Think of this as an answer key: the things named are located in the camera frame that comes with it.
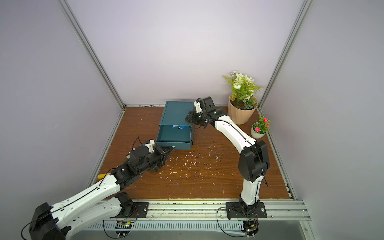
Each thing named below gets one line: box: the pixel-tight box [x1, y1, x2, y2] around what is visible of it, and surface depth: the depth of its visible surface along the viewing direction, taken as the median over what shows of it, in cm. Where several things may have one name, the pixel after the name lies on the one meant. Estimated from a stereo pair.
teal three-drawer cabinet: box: [158, 101, 195, 134], surface depth 89 cm
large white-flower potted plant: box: [223, 70, 265, 125], surface depth 96 cm
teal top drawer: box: [155, 124, 194, 150], surface depth 87 cm
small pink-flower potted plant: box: [250, 116, 272, 139], surface depth 93 cm
